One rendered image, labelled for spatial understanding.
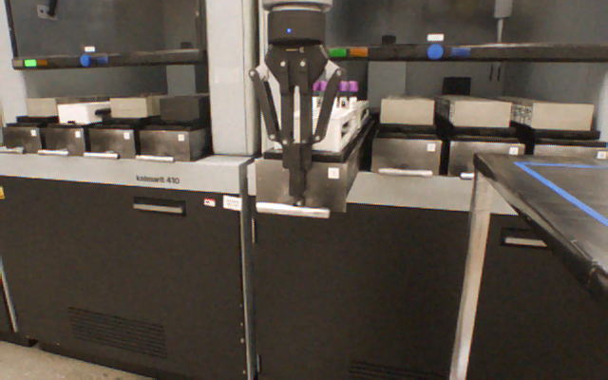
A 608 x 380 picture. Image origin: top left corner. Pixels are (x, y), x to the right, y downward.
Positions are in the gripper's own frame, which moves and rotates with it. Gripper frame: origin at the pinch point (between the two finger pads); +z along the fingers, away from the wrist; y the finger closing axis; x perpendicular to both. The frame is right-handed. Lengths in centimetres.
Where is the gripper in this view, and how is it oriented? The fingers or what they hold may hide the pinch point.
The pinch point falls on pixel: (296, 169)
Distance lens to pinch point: 51.4
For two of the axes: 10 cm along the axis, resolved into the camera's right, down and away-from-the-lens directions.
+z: 0.0, 9.7, 2.5
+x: -2.5, 2.4, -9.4
